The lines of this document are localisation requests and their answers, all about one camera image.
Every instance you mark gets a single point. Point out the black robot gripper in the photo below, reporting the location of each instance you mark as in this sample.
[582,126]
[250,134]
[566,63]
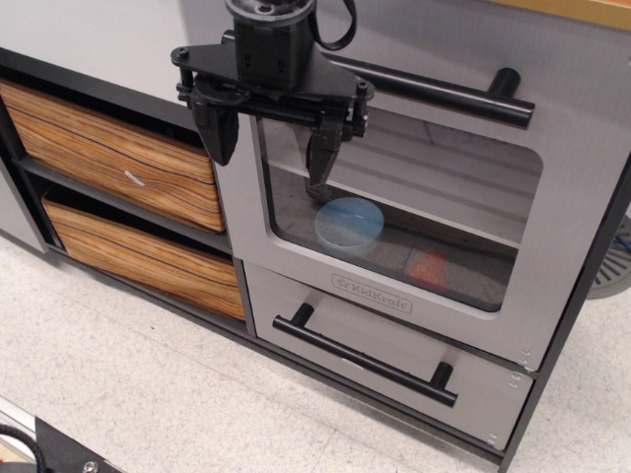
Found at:
[214,109]

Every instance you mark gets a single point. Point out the grey toy oven door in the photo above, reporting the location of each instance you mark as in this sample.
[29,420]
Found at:
[514,210]

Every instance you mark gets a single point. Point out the black oven door handle bar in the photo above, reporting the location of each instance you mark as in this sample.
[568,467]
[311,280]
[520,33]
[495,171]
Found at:
[443,91]

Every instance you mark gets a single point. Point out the grey lower oven drawer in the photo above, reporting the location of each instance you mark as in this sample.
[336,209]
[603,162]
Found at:
[490,397]

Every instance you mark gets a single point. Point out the upper wood-pattern fabric bin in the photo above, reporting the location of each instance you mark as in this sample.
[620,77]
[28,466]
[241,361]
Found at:
[157,173]

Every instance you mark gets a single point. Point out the wood-pattern fabric bin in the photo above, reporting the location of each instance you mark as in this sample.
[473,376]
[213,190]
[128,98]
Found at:
[96,235]
[157,173]

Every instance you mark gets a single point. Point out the light blue bowl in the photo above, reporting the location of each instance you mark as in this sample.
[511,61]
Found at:
[349,226]

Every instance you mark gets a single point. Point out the lower wood-pattern fabric bin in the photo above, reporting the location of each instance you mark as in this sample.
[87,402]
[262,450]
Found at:
[96,235]

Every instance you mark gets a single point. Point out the red toy strawberry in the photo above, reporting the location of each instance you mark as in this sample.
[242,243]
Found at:
[430,271]

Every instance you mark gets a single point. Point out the wooden countertop edge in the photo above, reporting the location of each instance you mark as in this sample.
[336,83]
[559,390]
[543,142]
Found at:
[614,14]

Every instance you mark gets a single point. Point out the grey slotted round base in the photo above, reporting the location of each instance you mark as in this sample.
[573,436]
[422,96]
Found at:
[613,275]

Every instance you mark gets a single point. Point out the dark toy kitchen cabinet frame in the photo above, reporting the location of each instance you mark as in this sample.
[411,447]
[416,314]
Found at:
[148,110]

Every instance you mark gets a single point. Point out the black drawer handle bar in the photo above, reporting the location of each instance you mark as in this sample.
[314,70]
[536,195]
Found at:
[435,388]

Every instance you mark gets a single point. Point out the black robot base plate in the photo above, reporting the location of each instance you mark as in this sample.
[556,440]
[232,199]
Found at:
[53,451]

